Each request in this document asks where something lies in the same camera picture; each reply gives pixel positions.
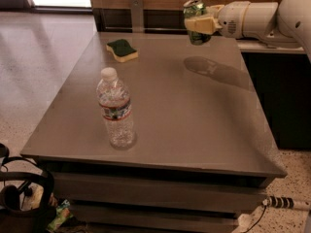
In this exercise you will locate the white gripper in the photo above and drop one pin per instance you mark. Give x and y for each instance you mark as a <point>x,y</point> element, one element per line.
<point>230,19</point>

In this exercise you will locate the green soda can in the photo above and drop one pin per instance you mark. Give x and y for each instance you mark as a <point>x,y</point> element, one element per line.
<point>193,8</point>

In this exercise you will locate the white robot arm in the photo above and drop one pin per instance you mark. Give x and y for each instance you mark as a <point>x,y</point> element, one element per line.
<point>286,24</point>

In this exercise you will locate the green and yellow sponge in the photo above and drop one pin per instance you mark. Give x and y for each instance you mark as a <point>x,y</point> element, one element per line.
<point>122,51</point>

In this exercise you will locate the clear plastic water bottle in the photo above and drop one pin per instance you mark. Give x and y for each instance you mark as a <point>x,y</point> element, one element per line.
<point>114,100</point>

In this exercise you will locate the grey table with drawers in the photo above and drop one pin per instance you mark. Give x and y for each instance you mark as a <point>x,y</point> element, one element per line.
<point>204,153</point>

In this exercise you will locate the green snack packet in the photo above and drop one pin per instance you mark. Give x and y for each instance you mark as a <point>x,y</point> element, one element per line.
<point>62,215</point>

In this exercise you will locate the black bag with headphones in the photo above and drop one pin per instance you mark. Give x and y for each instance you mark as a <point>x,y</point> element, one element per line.
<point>13,219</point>

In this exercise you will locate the wooden wall bench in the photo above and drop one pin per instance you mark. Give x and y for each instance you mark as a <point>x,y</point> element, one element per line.
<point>162,4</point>

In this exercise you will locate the left metal wall bracket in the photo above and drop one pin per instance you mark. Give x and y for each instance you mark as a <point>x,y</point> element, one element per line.
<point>137,15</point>

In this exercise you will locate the striped power strip with cable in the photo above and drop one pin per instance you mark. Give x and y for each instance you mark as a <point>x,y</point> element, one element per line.
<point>281,203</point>

